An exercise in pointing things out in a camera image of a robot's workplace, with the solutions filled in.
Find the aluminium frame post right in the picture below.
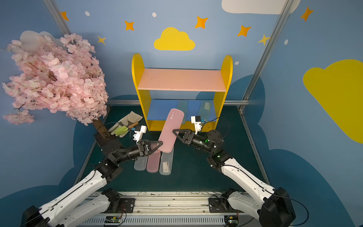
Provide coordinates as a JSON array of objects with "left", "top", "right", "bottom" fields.
[{"left": 240, "top": 0, "right": 300, "bottom": 106}]

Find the green garden trowel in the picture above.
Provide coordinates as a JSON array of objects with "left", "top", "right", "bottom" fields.
[{"left": 113, "top": 122, "right": 139, "bottom": 137}]

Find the pink pencil case bottom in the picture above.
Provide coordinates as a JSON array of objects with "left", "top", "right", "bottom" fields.
[{"left": 158, "top": 108, "right": 184, "bottom": 153}]

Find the pink pencil case top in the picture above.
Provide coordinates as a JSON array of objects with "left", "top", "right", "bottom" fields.
[{"left": 146, "top": 149, "right": 161, "bottom": 173}]

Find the pink cherry blossom tree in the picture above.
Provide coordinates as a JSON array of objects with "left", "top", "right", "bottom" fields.
[{"left": 2, "top": 34, "right": 108, "bottom": 125}]

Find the clear pencil case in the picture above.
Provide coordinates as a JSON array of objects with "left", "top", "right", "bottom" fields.
[
  {"left": 134, "top": 157, "right": 148, "bottom": 171},
  {"left": 159, "top": 148, "right": 174, "bottom": 176}
]

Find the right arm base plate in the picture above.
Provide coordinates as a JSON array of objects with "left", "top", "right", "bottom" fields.
[{"left": 208, "top": 195, "right": 228, "bottom": 213}]

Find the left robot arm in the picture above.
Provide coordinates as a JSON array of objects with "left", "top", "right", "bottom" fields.
[{"left": 21, "top": 139, "right": 163, "bottom": 227}]

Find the yellow toy shelf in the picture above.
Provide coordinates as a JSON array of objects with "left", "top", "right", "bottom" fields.
[{"left": 131, "top": 54, "right": 233, "bottom": 132}]

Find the teal pencil case right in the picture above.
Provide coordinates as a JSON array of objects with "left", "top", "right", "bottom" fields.
[{"left": 198, "top": 101, "right": 212, "bottom": 122}]

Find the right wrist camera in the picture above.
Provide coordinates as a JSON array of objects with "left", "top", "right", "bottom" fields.
[{"left": 191, "top": 115, "right": 206, "bottom": 135}]

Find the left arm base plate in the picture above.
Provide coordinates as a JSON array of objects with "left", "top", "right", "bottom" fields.
[{"left": 112, "top": 198, "right": 136, "bottom": 213}]

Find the teal pencil case middle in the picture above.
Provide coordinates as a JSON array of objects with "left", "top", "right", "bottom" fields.
[{"left": 177, "top": 100, "right": 189, "bottom": 125}]

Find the right controller board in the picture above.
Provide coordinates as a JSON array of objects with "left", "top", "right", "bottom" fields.
[{"left": 224, "top": 215, "right": 239, "bottom": 227}]

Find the beige cloth tool pouch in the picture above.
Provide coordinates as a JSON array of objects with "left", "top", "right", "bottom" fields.
[{"left": 108, "top": 111, "right": 143, "bottom": 138}]

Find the aluminium frame post left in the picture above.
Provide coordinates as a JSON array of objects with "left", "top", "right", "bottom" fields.
[{"left": 43, "top": 0, "right": 71, "bottom": 35}]

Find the controller board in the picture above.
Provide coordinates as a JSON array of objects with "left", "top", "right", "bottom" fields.
[
  {"left": 224, "top": 215, "right": 239, "bottom": 227},
  {"left": 104, "top": 216, "right": 123, "bottom": 226}
]

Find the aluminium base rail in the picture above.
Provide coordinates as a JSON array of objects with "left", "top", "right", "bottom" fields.
[{"left": 77, "top": 190, "right": 257, "bottom": 227}]

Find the left controller board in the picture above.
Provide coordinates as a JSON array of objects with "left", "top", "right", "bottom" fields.
[{"left": 104, "top": 216, "right": 123, "bottom": 226}]

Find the teal pencil case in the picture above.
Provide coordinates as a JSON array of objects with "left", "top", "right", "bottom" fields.
[
  {"left": 177, "top": 100, "right": 189, "bottom": 125},
  {"left": 198, "top": 101, "right": 212, "bottom": 122}
]

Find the aluminium frame post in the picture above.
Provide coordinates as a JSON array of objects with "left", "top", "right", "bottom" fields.
[
  {"left": 43, "top": 0, "right": 71, "bottom": 35},
  {"left": 240, "top": 0, "right": 300, "bottom": 106}
]

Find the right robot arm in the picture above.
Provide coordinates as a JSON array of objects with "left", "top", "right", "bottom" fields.
[{"left": 173, "top": 129, "right": 296, "bottom": 227}]

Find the pink pencil case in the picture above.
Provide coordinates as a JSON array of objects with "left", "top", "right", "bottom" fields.
[
  {"left": 158, "top": 108, "right": 184, "bottom": 153},
  {"left": 146, "top": 149, "right": 161, "bottom": 173}
]

